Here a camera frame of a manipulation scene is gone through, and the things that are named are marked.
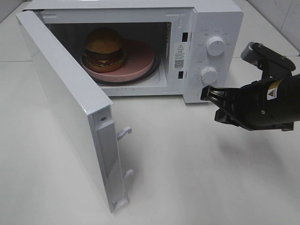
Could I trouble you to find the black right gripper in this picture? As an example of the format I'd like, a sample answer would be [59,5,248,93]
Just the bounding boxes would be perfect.
[200,78,300,131]

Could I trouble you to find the round white door button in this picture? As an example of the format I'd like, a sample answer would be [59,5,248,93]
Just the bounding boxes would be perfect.
[197,89,207,101]

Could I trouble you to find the white microwave knob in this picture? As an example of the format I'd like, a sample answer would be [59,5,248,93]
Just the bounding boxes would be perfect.
[201,67,218,84]
[206,36,225,56]

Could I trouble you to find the pink round plate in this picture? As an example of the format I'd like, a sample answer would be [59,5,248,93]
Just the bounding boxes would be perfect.
[81,39,155,83]

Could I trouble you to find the burger with sesame-free bun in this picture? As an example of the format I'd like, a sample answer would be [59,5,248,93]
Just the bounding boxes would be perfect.
[82,27,127,73]

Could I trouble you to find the white microwave door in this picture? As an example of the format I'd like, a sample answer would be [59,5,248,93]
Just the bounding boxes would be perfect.
[16,11,133,212]

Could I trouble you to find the glass microwave turntable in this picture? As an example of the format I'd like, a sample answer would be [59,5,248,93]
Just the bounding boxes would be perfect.
[92,56,160,86]

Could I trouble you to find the white microwave oven body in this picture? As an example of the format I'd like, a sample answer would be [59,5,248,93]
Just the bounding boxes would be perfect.
[22,0,243,103]

